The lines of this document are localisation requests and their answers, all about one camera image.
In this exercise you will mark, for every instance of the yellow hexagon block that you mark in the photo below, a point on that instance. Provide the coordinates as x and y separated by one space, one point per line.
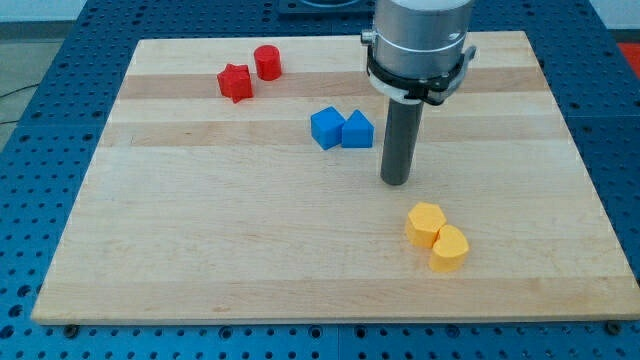
423 223

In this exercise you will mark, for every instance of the yellow heart block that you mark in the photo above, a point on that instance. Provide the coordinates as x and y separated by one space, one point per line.
449 250

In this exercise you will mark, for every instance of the blue cube block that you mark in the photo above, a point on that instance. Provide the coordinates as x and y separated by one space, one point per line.
326 127

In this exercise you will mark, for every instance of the blue triangle block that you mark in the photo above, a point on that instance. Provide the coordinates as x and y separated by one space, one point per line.
358 131

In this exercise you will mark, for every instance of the wooden board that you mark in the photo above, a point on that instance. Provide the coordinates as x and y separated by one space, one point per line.
198 210

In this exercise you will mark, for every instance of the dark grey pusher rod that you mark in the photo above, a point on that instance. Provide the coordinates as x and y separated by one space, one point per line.
402 127

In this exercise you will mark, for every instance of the red star block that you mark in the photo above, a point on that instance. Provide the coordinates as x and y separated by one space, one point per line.
235 82

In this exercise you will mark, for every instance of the red cylinder block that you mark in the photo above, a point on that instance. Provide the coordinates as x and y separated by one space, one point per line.
268 62

